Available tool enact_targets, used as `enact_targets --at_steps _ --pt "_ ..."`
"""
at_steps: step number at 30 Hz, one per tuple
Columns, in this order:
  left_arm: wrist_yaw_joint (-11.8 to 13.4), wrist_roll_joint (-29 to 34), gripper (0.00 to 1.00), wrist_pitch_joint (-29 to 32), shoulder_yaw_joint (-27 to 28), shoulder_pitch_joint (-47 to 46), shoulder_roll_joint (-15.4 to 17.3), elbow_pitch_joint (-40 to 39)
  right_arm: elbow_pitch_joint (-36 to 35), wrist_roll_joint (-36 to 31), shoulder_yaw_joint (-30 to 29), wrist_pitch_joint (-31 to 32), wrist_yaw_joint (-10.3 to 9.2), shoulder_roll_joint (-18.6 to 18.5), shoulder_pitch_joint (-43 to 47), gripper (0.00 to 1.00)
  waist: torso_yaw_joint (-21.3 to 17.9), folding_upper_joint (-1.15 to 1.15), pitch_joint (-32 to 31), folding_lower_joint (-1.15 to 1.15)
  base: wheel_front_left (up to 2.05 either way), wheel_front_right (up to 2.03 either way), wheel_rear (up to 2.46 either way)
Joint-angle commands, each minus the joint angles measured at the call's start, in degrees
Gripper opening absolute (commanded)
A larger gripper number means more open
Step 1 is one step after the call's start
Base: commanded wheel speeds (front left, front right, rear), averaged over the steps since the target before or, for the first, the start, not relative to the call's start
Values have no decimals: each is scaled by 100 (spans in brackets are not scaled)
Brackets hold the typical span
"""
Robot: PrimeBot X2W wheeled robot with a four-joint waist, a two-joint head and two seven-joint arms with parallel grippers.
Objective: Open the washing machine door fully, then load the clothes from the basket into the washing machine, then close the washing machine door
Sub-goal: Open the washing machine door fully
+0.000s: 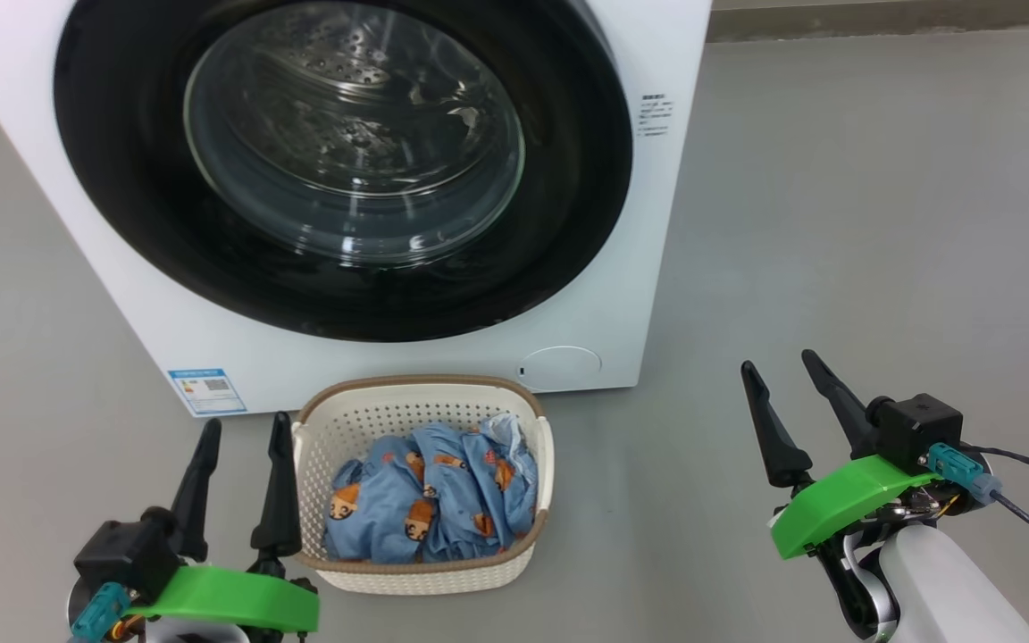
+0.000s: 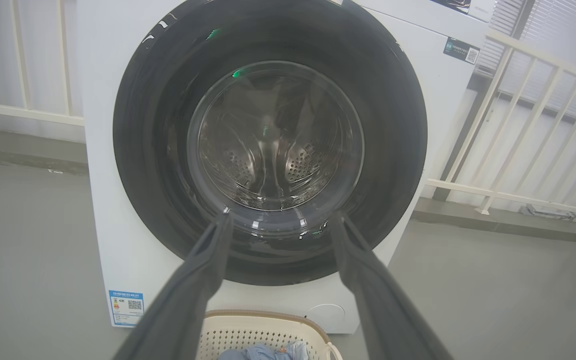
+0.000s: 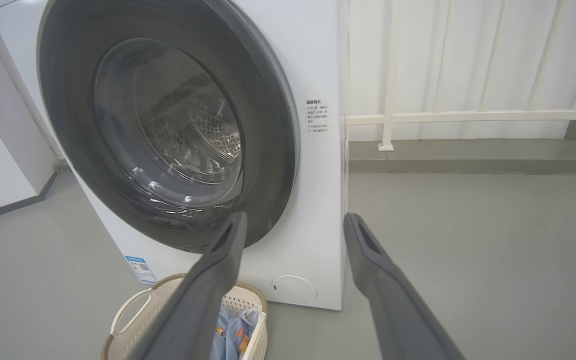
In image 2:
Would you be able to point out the black washing machine display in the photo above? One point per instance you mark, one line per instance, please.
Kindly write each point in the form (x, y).
(450, 4)

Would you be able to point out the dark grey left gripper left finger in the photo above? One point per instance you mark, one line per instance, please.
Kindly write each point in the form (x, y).
(188, 300)

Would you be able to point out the white front-load washing machine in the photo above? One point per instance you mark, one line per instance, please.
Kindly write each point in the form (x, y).
(118, 225)

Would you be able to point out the cream perforated laundry basket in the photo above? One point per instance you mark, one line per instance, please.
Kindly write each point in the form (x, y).
(238, 332)

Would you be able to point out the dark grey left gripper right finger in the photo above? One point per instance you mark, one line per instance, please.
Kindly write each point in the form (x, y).
(378, 310)

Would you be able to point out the black QR code sticker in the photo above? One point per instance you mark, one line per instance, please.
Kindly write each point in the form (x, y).
(461, 50)

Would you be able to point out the blue white energy label sticker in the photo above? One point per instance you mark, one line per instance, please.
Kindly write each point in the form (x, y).
(126, 308)

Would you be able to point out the white metal railing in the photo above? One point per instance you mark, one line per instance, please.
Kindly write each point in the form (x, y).
(498, 192)
(23, 112)

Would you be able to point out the small grey floor clutter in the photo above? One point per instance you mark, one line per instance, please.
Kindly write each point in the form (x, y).
(548, 212)

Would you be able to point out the blue patterned clothes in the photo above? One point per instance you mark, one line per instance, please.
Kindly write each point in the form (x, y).
(263, 352)

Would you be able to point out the round dark washing machine door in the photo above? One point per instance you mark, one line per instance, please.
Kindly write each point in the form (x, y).
(158, 150)

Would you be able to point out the round white filter cover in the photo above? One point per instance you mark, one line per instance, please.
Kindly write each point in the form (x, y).
(326, 317)

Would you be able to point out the grey window blinds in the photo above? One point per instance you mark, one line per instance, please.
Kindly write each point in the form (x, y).
(568, 30)

